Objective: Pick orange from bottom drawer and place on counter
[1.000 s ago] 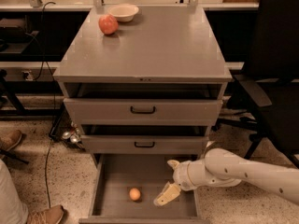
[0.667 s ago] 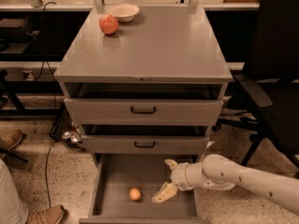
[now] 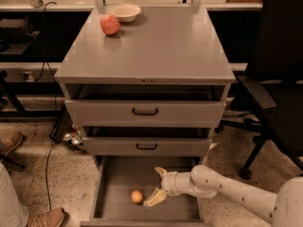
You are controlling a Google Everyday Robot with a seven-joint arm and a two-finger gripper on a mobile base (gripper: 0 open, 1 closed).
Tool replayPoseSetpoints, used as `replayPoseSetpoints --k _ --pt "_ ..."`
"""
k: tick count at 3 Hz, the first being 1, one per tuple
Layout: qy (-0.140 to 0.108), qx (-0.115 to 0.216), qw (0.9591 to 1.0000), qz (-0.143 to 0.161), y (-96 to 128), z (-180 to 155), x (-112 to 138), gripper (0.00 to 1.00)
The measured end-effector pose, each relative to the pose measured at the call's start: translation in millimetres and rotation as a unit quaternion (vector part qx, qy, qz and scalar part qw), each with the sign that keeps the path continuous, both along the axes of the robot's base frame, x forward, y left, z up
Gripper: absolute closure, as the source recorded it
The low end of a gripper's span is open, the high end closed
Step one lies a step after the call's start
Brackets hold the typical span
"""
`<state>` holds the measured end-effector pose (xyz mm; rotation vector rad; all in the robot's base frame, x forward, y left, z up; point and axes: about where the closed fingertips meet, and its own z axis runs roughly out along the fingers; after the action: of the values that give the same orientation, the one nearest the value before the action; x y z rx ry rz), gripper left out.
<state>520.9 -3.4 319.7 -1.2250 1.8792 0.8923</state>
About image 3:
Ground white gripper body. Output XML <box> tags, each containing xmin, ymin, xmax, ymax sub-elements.
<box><xmin>161</xmin><ymin>171</ymin><xmax>192</xmax><ymax>197</ymax></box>

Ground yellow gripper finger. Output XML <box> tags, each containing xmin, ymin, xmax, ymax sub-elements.
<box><xmin>143</xmin><ymin>188</ymin><xmax>167</xmax><ymax>207</ymax></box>
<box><xmin>154</xmin><ymin>166</ymin><xmax>168</xmax><ymax>178</ymax></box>

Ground small orange fruit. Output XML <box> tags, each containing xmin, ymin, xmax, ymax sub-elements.
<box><xmin>131</xmin><ymin>190</ymin><xmax>143</xmax><ymax>204</ymax></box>

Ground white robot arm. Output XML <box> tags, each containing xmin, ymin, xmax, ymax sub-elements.
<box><xmin>143</xmin><ymin>165</ymin><xmax>303</xmax><ymax>227</ymax></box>

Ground bottom grey open drawer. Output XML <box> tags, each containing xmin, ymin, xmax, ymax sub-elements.
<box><xmin>80</xmin><ymin>156</ymin><xmax>212</xmax><ymax>227</ymax></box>

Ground middle grey drawer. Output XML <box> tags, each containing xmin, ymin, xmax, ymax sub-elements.
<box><xmin>83</xmin><ymin>137</ymin><xmax>211</xmax><ymax>157</ymax></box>

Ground grey drawer cabinet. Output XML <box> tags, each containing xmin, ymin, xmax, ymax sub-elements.
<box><xmin>54</xmin><ymin>5</ymin><xmax>237</xmax><ymax>175</ymax></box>

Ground top grey drawer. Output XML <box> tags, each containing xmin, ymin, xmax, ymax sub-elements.
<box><xmin>65</xmin><ymin>99</ymin><xmax>225</xmax><ymax>128</ymax></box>

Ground silver cans on floor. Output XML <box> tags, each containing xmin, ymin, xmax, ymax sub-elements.
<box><xmin>62</xmin><ymin>124</ymin><xmax>82</xmax><ymax>147</ymax></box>

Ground brown shoe lower left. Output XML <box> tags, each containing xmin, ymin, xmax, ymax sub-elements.
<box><xmin>27</xmin><ymin>207</ymin><xmax>65</xmax><ymax>227</ymax></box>

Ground brown shoe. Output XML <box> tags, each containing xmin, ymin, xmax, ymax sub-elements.
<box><xmin>0</xmin><ymin>131</ymin><xmax>23</xmax><ymax>155</ymax></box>
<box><xmin>27</xmin><ymin>207</ymin><xmax>65</xmax><ymax>227</ymax></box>

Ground black office chair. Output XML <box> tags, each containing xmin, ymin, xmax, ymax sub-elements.
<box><xmin>221</xmin><ymin>0</ymin><xmax>303</xmax><ymax>180</ymax></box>

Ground light trouser leg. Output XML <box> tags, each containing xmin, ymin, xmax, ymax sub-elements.
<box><xmin>0</xmin><ymin>163</ymin><xmax>29</xmax><ymax>227</ymax></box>

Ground brown shoe upper left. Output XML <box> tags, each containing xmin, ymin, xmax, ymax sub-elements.
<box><xmin>0</xmin><ymin>131</ymin><xmax>23</xmax><ymax>155</ymax></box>

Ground red apple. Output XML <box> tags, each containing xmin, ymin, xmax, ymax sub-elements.
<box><xmin>100</xmin><ymin>14</ymin><xmax>120</xmax><ymax>36</ymax></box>

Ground white bowl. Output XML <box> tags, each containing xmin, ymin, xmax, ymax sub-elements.
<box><xmin>110</xmin><ymin>4</ymin><xmax>141</xmax><ymax>23</ymax></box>

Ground wall power outlet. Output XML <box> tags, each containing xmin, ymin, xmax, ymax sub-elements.
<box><xmin>23</xmin><ymin>71</ymin><xmax>35</xmax><ymax>82</ymax></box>

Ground black power cable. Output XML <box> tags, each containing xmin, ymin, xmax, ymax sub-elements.
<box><xmin>27</xmin><ymin>1</ymin><xmax>61</xmax><ymax>212</ymax></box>

